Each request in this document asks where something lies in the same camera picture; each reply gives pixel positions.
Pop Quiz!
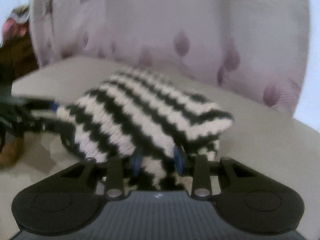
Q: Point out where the pink floral leaf curtain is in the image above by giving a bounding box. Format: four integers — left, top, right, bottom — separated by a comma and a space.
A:
30, 0, 309, 115

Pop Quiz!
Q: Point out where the brown wooden furniture frame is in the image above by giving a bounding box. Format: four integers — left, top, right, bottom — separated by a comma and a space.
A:
0, 34, 39, 85

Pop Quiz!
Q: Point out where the colourful clutter of boxes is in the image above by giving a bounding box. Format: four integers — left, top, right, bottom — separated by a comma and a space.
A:
1, 5, 30, 43

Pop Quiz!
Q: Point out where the black white striped knit sweater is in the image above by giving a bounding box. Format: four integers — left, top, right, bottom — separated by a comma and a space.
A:
56, 68, 234, 191

